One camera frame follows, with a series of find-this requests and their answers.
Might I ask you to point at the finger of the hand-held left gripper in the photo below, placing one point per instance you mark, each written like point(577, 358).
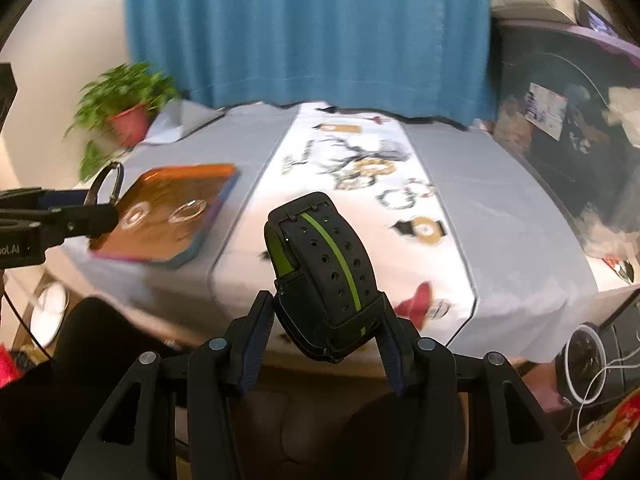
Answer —
point(85, 220)
point(60, 200)

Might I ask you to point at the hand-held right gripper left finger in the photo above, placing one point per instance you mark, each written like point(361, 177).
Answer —
point(252, 345)

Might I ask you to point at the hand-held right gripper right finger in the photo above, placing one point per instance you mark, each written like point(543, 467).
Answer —
point(395, 355)

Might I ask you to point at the orange metal tray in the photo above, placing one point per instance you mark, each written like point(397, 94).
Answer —
point(160, 192)

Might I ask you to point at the black green watch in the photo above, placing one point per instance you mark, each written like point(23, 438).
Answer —
point(325, 260)

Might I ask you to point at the potted green plant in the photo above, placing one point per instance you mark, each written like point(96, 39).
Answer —
point(130, 122)

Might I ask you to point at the person's black trousers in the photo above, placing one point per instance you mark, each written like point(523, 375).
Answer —
point(100, 340)

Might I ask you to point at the grey white printed tablecloth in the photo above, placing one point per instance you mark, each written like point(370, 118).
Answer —
point(500, 220)

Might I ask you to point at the red patterned cloth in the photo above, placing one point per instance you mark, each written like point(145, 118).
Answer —
point(615, 440)

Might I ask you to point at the dark translucent storage box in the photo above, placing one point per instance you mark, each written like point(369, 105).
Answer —
point(575, 160)

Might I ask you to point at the blue curtain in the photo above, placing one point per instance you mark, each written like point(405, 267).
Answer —
point(310, 35)

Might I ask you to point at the dark tablet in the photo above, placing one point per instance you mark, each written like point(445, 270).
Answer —
point(597, 20)

